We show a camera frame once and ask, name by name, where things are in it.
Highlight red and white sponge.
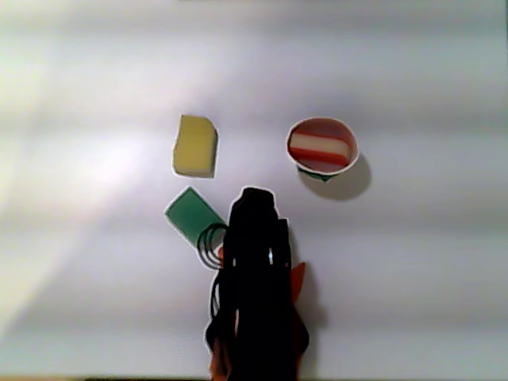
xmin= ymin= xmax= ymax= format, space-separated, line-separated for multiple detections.
xmin=288 ymin=121 xmax=356 ymax=167

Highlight green and white sponge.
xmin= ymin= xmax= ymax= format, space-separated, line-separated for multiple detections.
xmin=164 ymin=186 xmax=229 ymax=249

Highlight white paper cup green band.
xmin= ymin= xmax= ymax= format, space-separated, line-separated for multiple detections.
xmin=285 ymin=117 xmax=360 ymax=183

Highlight yellow and white sponge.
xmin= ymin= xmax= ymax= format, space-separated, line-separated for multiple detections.
xmin=171 ymin=114 xmax=220 ymax=179

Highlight thin black cable loops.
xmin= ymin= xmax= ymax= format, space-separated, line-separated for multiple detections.
xmin=197 ymin=222 xmax=226 ymax=271

